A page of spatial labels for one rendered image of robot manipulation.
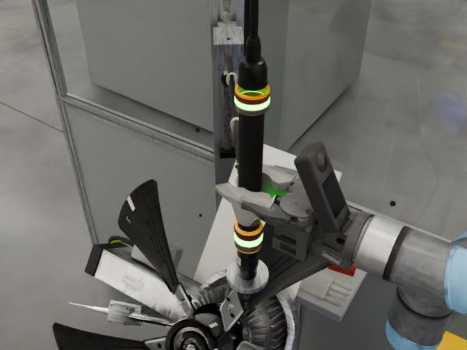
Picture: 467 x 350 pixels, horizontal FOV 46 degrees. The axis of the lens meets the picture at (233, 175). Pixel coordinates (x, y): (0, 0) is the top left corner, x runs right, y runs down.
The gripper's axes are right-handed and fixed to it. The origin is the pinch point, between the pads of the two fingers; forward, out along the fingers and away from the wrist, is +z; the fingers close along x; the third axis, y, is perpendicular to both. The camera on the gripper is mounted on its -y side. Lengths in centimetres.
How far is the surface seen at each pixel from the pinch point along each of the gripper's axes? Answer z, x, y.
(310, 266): -9.4, 11.0, 25.6
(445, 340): -36, 34, 59
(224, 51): 31, 46, 10
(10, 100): 281, 149, 166
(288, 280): -6.5, 8.5, 29.1
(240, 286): -3.3, -3.4, 19.7
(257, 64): -4.0, -1.1, -19.6
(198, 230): 60, 70, 108
